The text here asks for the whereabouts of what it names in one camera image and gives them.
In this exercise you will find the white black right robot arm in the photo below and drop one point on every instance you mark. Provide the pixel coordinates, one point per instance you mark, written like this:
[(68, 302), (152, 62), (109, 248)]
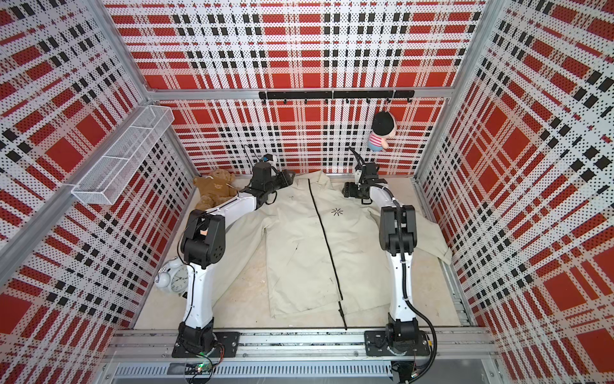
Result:
[(398, 238)]

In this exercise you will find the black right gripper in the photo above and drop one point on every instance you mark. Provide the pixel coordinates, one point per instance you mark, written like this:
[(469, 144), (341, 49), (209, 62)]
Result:
[(349, 190)]

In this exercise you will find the hanging doll blue pants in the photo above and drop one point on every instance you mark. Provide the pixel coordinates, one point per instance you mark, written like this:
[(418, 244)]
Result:
[(384, 127)]

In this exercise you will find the white alarm clock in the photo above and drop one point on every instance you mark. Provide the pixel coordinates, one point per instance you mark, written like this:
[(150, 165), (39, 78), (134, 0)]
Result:
[(173, 277)]

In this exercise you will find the brown teddy bear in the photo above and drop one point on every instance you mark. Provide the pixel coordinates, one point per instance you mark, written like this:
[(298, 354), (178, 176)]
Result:
[(215, 189)]

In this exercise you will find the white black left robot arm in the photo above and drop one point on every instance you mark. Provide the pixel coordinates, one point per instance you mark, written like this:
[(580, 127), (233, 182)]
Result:
[(203, 247)]

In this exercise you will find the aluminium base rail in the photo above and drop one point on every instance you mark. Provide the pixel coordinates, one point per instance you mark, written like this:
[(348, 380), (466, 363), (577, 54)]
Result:
[(462, 355)]

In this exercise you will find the white wire mesh basket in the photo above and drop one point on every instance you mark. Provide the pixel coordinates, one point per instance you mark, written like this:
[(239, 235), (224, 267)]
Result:
[(108, 177)]

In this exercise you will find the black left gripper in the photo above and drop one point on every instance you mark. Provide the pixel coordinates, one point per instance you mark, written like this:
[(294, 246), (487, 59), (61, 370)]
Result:
[(285, 178)]

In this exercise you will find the cream white zip jacket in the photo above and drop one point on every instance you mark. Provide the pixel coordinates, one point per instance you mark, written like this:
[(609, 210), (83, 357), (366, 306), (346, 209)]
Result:
[(311, 259)]

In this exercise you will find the black hook rail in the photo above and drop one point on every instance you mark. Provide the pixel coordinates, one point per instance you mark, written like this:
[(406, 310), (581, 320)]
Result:
[(285, 96)]

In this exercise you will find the green circuit board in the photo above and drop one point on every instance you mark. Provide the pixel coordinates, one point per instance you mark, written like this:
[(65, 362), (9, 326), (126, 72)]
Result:
[(199, 368)]

